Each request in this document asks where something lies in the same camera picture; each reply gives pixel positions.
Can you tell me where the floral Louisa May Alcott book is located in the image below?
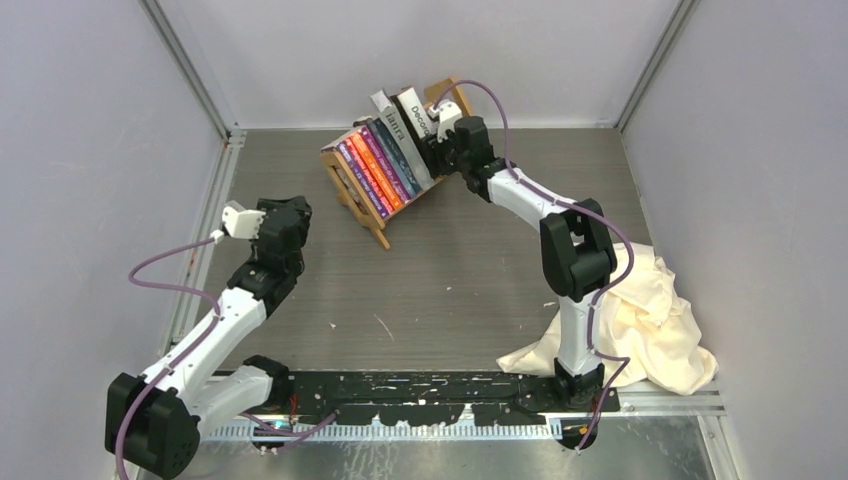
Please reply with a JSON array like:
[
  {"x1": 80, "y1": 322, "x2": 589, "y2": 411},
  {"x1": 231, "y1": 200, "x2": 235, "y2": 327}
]
[{"x1": 367, "y1": 118, "x2": 422, "y2": 201}]

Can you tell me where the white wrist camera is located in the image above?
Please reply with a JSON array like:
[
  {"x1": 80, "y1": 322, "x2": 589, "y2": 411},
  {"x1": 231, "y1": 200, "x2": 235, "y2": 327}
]
[
  {"x1": 427, "y1": 100, "x2": 463, "y2": 143},
  {"x1": 209, "y1": 200, "x2": 266, "y2": 244}
]

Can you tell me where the blue Nineteen Eighty-Four book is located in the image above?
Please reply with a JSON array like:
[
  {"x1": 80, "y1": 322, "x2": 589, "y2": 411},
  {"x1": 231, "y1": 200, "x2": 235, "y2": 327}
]
[{"x1": 362, "y1": 117, "x2": 415, "y2": 204}]

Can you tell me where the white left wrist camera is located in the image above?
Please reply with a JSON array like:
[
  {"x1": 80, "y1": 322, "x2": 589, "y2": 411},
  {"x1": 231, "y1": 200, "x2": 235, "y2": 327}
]
[{"x1": 209, "y1": 200, "x2": 266, "y2": 244}]

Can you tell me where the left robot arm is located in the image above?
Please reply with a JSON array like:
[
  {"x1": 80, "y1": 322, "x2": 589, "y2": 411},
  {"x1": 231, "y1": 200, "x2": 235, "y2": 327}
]
[{"x1": 105, "y1": 195, "x2": 313, "y2": 479}]

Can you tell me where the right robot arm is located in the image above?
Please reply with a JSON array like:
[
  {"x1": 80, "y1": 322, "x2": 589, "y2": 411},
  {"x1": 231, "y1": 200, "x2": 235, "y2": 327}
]
[{"x1": 422, "y1": 116, "x2": 617, "y2": 411}]

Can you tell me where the white Decorate Furniture book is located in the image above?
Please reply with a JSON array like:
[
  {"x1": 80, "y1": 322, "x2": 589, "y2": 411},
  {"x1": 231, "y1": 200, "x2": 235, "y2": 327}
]
[{"x1": 396, "y1": 87, "x2": 441, "y2": 179}]

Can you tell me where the purple 52-Storey Treehouse book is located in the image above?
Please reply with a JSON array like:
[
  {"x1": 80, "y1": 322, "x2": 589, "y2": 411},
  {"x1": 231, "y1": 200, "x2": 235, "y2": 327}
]
[{"x1": 334, "y1": 144, "x2": 389, "y2": 223}]

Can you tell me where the red Treehouse book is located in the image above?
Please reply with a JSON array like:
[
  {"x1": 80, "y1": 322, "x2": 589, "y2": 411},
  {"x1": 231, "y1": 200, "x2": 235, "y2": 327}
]
[{"x1": 344, "y1": 139, "x2": 392, "y2": 219}]

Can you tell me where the cream cloth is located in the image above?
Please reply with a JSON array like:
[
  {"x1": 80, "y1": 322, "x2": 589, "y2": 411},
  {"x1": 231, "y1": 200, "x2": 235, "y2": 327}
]
[{"x1": 496, "y1": 241, "x2": 720, "y2": 397}]

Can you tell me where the magenta paperback book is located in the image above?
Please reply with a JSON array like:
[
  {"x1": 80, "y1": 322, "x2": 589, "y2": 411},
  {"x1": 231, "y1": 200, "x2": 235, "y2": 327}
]
[{"x1": 357, "y1": 126, "x2": 409, "y2": 211}]

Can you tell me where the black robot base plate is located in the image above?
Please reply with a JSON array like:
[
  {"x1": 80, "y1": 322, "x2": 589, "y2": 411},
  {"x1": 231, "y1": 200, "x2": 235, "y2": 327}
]
[{"x1": 248, "y1": 370, "x2": 620, "y2": 427}]

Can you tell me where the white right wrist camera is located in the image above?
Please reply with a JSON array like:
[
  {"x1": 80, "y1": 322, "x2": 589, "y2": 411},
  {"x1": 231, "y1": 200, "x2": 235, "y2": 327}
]
[{"x1": 427, "y1": 100, "x2": 463, "y2": 143}]

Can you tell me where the stack of grey magazines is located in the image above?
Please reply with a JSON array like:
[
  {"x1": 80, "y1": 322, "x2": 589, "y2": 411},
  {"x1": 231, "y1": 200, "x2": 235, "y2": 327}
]
[{"x1": 371, "y1": 90, "x2": 435, "y2": 191}]

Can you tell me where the orange 78-Storey Treehouse book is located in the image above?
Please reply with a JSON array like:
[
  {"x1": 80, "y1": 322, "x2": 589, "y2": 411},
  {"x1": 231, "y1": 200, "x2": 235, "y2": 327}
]
[{"x1": 351, "y1": 132, "x2": 402, "y2": 214}]

